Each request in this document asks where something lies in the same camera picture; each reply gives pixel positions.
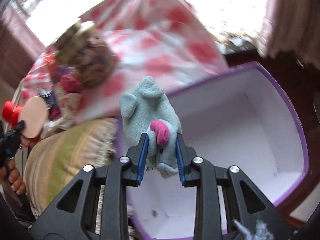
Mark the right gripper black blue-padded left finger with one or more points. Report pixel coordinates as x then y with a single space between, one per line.
93 204

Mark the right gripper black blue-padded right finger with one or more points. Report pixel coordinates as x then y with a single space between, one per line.
228 204

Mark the peach oval sponge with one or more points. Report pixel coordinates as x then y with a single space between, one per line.
34 114

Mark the grey plush elephant toy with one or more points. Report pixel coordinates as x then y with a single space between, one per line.
147 109

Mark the person's left hand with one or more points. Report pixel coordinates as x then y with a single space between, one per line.
11 172

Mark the red thermos flask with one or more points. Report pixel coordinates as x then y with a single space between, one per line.
10 113

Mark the striped beige green cushion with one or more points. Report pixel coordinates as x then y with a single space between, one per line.
54 161

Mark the white fruit-print cloth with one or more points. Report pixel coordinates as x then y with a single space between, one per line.
68 103

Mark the purple white storage box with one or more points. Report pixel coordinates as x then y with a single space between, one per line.
240 118

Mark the magenta knit gloves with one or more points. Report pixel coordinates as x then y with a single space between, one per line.
70 84

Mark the glass jar with gold lid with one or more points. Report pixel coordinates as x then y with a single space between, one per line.
83 48

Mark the red white checkered tablecloth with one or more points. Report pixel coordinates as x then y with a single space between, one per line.
158 38

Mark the pink curtain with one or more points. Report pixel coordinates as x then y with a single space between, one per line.
291 26

